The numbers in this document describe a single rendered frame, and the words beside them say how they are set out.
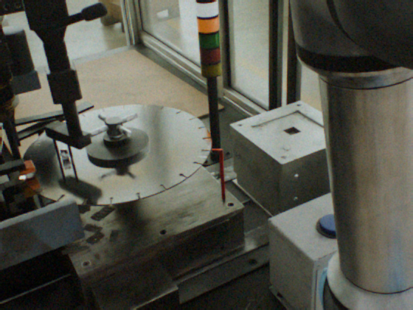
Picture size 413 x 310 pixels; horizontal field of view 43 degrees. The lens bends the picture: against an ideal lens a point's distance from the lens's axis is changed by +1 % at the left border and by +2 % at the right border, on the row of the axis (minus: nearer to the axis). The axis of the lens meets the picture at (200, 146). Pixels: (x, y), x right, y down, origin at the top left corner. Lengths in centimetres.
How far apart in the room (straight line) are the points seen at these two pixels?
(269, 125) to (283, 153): 12
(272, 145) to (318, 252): 29
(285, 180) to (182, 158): 21
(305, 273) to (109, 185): 32
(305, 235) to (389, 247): 27
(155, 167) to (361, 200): 44
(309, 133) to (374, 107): 60
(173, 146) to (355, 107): 51
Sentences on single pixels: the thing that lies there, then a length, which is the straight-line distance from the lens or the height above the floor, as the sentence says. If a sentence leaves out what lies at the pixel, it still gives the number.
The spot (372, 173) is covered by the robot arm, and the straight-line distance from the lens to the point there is 47.
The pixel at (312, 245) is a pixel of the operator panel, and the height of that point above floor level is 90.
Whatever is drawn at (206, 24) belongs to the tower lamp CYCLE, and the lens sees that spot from 106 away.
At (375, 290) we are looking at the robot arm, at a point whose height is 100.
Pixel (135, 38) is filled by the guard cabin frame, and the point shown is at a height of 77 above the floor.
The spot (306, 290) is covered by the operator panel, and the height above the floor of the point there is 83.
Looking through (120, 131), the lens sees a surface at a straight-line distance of 88.
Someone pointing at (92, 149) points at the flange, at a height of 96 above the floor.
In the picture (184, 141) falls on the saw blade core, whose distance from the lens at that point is 91.
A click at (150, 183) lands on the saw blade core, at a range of 81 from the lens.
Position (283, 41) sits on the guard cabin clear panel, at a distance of 121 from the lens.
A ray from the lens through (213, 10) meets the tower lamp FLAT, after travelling 105.
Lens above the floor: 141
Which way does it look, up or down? 31 degrees down
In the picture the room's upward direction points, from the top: 5 degrees counter-clockwise
